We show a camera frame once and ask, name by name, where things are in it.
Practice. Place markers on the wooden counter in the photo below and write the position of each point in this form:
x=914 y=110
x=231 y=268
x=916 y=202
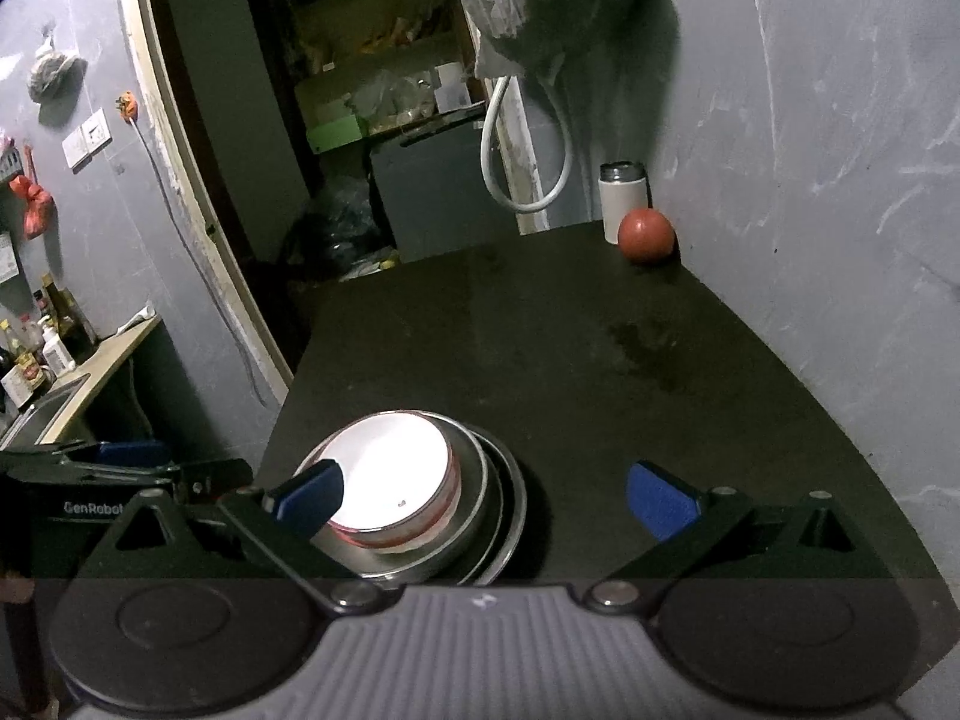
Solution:
x=105 y=360

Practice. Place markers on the steel sink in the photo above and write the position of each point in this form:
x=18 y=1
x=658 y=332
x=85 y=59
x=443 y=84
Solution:
x=41 y=409

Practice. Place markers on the wooden shelf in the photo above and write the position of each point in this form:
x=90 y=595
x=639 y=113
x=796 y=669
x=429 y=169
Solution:
x=337 y=15

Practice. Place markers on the clear bag with dark contents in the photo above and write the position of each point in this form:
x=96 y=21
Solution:
x=540 y=0

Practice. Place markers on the grey hanging bag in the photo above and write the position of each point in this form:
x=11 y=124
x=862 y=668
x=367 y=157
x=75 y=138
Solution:
x=52 y=69

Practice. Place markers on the white ceramic bowl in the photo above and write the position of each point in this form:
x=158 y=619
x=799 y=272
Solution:
x=397 y=540
x=390 y=465

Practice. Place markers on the white thermos bottle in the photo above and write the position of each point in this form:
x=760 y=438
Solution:
x=622 y=202

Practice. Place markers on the small white box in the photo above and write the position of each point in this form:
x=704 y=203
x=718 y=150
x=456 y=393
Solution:
x=452 y=96

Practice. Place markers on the large stainless steel plate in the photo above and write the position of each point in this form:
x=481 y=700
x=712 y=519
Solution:
x=516 y=510

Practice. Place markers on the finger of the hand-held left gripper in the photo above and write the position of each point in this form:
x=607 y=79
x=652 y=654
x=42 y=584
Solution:
x=135 y=453
x=217 y=476

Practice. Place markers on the red hanging bag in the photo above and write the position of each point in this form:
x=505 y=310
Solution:
x=34 y=202

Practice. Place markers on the dark glass bottle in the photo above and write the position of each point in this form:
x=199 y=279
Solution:
x=52 y=304

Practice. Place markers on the orange wall hook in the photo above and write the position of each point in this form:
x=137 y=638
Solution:
x=126 y=105

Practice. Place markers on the white squeeze bottle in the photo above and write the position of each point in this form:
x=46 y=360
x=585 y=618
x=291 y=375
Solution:
x=54 y=352

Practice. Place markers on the cream door frame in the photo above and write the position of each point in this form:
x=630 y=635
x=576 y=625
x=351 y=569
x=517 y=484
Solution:
x=210 y=225

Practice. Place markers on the white wall switch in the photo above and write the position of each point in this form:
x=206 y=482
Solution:
x=88 y=136

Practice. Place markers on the stainless steel bowl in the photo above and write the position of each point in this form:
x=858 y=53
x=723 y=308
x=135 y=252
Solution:
x=471 y=465

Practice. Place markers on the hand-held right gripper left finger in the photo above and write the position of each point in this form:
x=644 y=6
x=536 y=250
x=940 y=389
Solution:
x=311 y=496

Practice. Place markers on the green box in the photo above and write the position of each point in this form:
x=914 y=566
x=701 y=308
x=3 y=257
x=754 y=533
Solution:
x=337 y=133

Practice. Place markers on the red label jar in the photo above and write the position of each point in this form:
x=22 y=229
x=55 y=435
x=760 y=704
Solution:
x=26 y=376

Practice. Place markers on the red round fruit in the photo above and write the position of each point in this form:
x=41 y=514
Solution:
x=646 y=236

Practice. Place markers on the black plastic bag pile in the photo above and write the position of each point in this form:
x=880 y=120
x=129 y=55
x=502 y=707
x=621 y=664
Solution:
x=337 y=221

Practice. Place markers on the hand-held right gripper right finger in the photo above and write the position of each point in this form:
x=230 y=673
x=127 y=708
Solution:
x=660 y=500

